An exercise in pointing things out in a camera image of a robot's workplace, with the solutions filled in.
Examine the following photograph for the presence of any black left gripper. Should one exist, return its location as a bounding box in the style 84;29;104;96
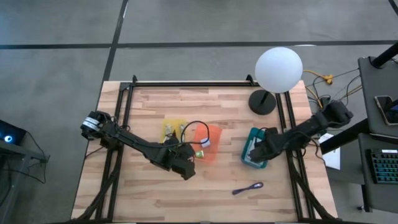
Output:
162;142;197;180

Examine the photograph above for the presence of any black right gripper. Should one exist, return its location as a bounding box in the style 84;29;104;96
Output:
248;127;282;163

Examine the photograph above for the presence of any teal plastic bin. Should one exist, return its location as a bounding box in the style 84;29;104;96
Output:
241;126;270;170

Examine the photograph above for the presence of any white cable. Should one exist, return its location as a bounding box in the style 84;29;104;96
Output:
164;123;187;139

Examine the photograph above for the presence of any orange plastic bin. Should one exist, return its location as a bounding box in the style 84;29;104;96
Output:
192;123;223;163

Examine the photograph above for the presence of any yellow plastic bin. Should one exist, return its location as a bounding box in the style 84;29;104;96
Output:
160;119;188;144

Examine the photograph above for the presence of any white paper sheet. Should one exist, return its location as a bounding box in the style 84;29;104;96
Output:
318;133;342;170

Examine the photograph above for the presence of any white globe lamp black base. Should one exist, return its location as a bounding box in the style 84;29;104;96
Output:
248;47;304;116

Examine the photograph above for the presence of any black desk beam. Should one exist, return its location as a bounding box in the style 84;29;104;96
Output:
320;118;371;156

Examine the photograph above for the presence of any grey desk top with phone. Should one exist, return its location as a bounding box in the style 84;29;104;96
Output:
358;55;398;138

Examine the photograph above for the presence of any backlit black keyboard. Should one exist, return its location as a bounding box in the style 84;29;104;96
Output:
366;148;398;185

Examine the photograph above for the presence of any grey desk top with keyboard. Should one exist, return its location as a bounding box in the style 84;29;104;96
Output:
357;133;398;213

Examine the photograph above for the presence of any black smartphone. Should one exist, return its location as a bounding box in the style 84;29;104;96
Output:
374;95;398;126

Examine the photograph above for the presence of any black round pole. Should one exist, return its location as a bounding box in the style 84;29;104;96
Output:
371;42;398;69

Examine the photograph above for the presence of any grey metal stand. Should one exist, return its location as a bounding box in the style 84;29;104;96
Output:
0;146;50;224

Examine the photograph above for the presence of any black device with blue light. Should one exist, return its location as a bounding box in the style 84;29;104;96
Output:
0;119;28;146

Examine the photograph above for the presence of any thin black looped cable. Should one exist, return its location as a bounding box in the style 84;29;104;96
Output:
180;120;211;146

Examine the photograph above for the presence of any black braided cable bundle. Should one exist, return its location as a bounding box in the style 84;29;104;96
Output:
290;167;335;222
74;167;121;222

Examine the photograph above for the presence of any black aluminium table frame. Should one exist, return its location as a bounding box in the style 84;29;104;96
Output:
71;74;337;224

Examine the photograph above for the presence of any yellow floor cable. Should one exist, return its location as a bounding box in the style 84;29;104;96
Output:
303;70;363;109

